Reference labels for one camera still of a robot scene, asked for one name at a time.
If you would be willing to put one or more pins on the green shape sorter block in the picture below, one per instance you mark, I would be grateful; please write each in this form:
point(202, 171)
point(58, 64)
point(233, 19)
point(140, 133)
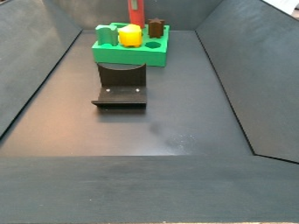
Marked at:
point(150, 53)

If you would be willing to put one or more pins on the brown star peg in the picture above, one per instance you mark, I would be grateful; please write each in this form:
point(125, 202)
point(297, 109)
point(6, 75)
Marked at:
point(156, 27)

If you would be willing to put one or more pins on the red oval cylinder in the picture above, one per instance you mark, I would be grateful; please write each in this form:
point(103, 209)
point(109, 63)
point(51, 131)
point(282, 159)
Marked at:
point(137, 15)

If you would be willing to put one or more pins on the yellow pentagon peg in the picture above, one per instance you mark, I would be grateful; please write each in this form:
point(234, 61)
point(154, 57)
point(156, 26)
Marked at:
point(132, 35)

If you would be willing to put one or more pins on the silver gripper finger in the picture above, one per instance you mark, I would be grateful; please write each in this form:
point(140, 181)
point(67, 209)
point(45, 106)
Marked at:
point(134, 4)

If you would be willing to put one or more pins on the green notched peg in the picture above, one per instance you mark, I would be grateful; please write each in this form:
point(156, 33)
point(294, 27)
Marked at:
point(107, 34)

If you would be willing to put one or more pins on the black cradle fixture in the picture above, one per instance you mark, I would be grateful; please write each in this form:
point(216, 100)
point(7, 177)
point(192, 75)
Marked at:
point(122, 87)

